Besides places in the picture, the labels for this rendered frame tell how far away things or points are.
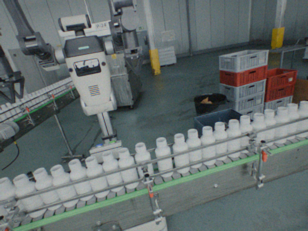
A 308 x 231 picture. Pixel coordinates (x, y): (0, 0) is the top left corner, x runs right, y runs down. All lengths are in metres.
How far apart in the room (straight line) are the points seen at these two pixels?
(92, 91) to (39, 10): 12.16
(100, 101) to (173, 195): 0.72
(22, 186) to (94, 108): 0.62
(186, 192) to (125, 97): 3.75
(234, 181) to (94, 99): 0.90
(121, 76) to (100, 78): 3.14
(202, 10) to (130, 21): 13.64
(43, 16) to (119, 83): 9.42
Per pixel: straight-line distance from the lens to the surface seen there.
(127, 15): 0.63
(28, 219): 0.87
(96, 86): 1.17
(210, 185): 0.84
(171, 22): 13.31
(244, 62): 2.99
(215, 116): 1.41
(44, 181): 0.76
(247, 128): 0.83
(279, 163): 1.01
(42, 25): 13.15
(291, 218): 2.04
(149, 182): 0.64
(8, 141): 2.19
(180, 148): 0.70
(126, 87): 4.31
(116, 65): 4.25
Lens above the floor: 1.52
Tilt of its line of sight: 24 degrees down
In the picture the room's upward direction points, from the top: 10 degrees counter-clockwise
